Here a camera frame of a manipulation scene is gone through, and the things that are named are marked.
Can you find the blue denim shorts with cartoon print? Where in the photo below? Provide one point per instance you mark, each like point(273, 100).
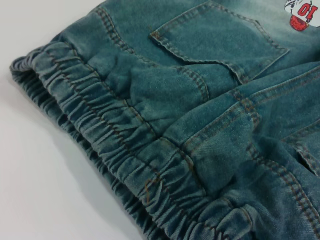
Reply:
point(190, 120)

